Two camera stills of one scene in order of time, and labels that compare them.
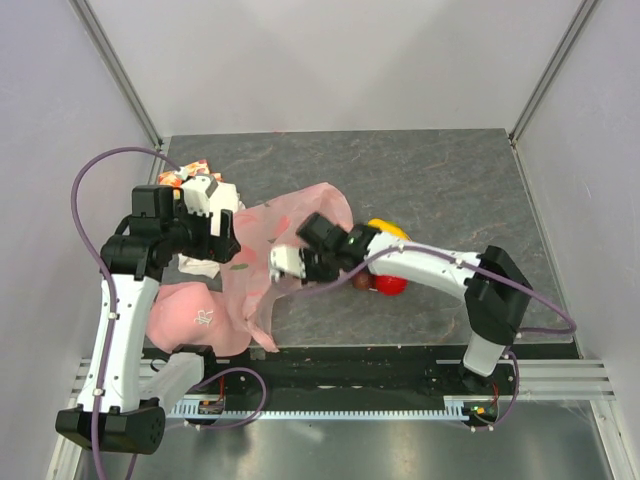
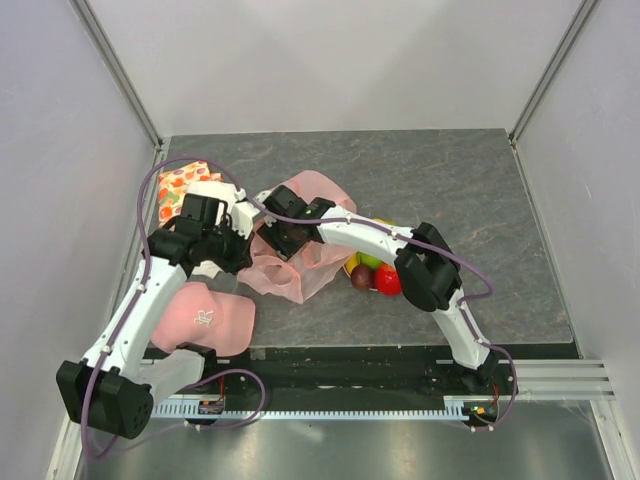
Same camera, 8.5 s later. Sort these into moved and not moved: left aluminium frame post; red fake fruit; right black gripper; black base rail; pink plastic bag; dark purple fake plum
Moved: right black gripper; pink plastic bag
Not moved: black base rail; left aluminium frame post; red fake fruit; dark purple fake plum
